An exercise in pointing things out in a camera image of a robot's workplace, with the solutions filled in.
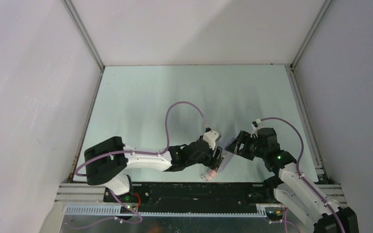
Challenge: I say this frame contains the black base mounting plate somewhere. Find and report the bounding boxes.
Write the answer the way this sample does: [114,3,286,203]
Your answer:
[119,182,286,215]

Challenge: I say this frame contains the controller board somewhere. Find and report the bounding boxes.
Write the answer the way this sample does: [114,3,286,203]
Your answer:
[265,211,285,223]
[119,206,137,215]

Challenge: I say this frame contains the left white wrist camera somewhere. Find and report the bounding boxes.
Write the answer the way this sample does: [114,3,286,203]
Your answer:
[203,128,221,150]

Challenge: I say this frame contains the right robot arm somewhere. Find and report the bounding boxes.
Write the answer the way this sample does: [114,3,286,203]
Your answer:
[225,128,359,233]

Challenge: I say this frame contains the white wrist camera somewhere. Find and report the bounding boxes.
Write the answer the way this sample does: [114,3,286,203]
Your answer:
[203,128,221,150]
[252,118,263,133]

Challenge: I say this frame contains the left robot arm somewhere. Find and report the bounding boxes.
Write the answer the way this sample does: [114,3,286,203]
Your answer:
[75,131,222,196]

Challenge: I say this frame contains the aluminium frame rail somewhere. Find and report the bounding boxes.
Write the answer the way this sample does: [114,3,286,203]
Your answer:
[54,183,348,219]

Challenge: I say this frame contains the right controller board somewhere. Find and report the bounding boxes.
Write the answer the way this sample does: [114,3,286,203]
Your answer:
[265,211,285,223]

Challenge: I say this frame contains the left controller board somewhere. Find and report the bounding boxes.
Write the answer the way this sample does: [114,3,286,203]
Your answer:
[119,206,137,215]

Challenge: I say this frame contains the pink folding umbrella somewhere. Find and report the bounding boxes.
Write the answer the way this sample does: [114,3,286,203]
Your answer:
[200,169,217,182]

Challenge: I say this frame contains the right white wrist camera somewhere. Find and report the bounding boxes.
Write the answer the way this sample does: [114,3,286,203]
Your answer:
[252,118,263,133]

